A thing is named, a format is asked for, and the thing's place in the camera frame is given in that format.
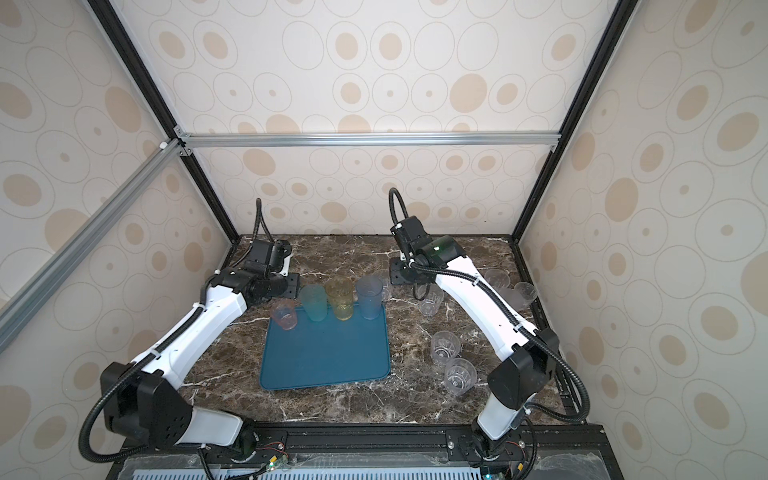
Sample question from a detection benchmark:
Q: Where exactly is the black frame post right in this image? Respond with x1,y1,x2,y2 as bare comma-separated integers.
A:
511,0,638,244

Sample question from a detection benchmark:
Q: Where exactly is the frosted white plastic cup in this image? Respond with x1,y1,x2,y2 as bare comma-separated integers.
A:
499,288,526,312

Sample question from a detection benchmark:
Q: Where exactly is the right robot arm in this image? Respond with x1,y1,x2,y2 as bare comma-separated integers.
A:
388,187,591,460

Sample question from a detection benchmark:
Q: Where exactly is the green textured plastic cup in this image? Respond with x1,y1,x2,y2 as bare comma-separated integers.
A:
298,284,328,322

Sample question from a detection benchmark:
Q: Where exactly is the clear cup beside blue cup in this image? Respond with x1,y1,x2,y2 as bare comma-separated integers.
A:
376,270,393,302

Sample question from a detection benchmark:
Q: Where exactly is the teal plastic tray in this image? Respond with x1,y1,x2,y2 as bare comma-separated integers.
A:
259,307,391,391

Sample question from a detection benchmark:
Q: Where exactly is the clear faceted cup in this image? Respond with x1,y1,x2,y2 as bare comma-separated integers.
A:
414,283,445,318

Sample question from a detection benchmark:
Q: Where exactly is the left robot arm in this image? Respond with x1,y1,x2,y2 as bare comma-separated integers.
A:
78,200,299,463

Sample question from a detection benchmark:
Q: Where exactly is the yellow plastic cup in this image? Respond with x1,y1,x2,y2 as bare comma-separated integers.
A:
324,276,355,321

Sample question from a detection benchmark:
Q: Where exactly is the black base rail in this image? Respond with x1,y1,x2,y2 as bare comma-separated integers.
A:
108,423,623,479

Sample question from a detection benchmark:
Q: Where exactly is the black frame post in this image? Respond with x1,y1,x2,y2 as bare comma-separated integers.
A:
87,0,240,244
511,0,638,244

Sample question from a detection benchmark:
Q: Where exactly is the diagonal aluminium rail left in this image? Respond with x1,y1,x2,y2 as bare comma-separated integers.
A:
1,139,181,350

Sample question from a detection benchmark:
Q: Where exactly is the clear cup behind gripper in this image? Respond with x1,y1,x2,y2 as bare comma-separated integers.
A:
483,269,511,292

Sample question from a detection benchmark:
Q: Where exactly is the horizontal aluminium rail back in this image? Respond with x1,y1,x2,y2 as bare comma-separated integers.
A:
180,131,561,148

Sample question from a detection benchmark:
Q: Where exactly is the pink plastic cup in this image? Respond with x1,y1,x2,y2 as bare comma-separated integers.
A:
270,299,298,331

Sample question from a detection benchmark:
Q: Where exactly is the blue textured plastic cup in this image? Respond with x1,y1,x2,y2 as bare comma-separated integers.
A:
355,275,384,320

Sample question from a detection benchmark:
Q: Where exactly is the black frame post left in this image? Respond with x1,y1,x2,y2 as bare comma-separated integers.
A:
87,0,240,244

